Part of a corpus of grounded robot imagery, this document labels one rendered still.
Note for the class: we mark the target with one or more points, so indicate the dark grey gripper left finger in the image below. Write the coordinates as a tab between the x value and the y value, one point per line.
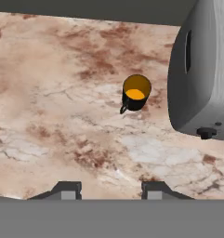
67	189

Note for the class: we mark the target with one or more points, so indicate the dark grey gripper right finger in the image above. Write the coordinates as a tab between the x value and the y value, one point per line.
155	189

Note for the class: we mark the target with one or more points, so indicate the black mug with orange inside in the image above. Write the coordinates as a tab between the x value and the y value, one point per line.
135	99

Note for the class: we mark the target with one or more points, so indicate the grey toaster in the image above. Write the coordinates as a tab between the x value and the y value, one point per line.
200	71

